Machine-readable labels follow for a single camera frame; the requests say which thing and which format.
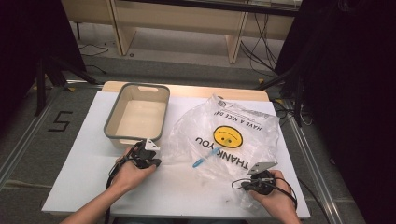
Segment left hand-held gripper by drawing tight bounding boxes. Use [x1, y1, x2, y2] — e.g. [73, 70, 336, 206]
[131, 138, 163, 171]

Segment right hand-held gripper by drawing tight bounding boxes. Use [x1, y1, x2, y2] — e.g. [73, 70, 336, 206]
[240, 161, 279, 197]

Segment beige bin with grey rim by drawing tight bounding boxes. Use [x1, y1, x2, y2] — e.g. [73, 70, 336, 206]
[103, 82, 171, 149]

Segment clear plastic bag yellow smiley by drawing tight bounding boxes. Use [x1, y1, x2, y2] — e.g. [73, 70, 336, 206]
[162, 93, 281, 216]

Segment person's right hand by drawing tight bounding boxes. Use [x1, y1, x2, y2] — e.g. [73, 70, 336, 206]
[247, 169, 297, 219]

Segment person's left hand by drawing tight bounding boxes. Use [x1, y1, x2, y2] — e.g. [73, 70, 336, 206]
[111, 148, 157, 194]

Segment white foam board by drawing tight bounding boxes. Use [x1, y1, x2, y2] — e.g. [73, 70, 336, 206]
[41, 91, 311, 218]

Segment blue and clear plastic stick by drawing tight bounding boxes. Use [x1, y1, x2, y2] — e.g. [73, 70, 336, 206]
[191, 147, 221, 169]

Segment black tripod stand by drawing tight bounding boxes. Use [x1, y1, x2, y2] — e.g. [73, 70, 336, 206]
[33, 55, 98, 119]
[257, 60, 306, 128]

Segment black curtain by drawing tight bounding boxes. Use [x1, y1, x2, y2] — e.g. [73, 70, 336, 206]
[274, 0, 396, 224]
[0, 0, 87, 132]

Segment light wooden shelf unit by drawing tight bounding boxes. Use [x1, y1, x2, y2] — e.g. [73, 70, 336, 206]
[60, 0, 303, 65]

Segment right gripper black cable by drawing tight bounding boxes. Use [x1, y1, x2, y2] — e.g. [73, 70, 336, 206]
[231, 176, 332, 224]

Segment metal floor rail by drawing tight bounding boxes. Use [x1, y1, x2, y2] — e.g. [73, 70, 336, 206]
[0, 79, 106, 188]
[274, 98, 345, 224]

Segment thin black floor cable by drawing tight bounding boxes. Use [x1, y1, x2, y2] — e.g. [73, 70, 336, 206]
[77, 42, 110, 76]

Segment bundle of black cables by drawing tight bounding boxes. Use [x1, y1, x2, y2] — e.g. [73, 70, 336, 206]
[238, 12, 278, 76]

